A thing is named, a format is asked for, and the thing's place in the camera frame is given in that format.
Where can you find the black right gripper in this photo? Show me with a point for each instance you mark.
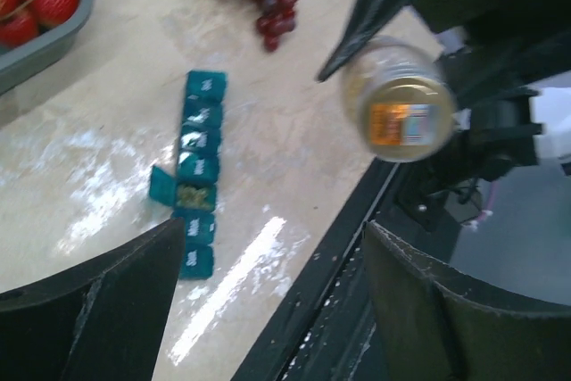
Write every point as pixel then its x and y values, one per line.
pixel 507 43

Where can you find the teal weekly pill organizer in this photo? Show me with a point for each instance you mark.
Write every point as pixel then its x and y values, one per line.
pixel 191 190

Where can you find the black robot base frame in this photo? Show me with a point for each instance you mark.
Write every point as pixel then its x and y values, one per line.
pixel 280 339

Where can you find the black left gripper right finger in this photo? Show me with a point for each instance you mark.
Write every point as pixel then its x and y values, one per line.
pixel 437 323

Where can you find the grey plastic fruit tray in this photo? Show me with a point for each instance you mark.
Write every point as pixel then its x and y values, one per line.
pixel 23 62

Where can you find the amber pill bottle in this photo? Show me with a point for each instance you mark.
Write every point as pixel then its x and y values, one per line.
pixel 381 59

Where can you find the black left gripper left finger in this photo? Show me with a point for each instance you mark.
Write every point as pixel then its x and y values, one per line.
pixel 101 320

